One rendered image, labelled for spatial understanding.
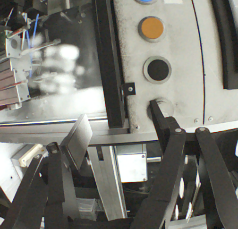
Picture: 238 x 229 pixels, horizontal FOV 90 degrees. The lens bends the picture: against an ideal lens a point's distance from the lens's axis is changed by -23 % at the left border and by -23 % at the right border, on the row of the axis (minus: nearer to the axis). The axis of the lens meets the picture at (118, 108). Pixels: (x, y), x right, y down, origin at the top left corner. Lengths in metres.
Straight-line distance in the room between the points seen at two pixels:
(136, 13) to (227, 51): 0.15
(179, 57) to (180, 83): 0.04
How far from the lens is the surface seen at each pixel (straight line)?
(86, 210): 0.73
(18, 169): 0.66
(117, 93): 0.18
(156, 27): 0.22
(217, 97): 0.26
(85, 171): 0.56
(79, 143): 0.16
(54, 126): 0.29
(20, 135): 0.36
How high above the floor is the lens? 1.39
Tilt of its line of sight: 8 degrees down
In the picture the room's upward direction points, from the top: 85 degrees clockwise
